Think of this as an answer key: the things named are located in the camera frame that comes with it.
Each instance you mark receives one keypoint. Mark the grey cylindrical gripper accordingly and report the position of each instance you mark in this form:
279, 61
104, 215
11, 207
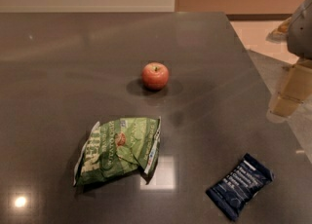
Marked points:
301, 34

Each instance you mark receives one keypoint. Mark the red apple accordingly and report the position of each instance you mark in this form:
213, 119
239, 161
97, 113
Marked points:
155, 76

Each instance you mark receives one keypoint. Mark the dark blue rxbar wrapper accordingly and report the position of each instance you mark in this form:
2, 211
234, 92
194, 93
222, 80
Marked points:
239, 186

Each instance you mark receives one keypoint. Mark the green chip bag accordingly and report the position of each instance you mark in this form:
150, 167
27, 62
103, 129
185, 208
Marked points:
118, 147

